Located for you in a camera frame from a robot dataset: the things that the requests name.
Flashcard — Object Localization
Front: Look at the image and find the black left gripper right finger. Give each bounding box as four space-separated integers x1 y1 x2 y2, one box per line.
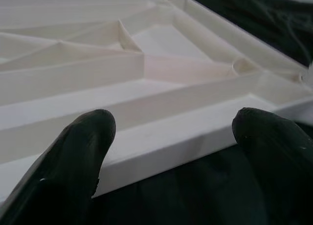
231 107 313 225

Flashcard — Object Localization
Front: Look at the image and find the black table cloth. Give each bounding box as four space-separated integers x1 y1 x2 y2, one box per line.
90 0 313 225

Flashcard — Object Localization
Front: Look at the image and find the white plastic table top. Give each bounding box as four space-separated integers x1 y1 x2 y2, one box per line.
0 0 313 203

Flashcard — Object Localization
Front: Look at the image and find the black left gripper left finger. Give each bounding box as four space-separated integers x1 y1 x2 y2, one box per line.
0 109 117 225

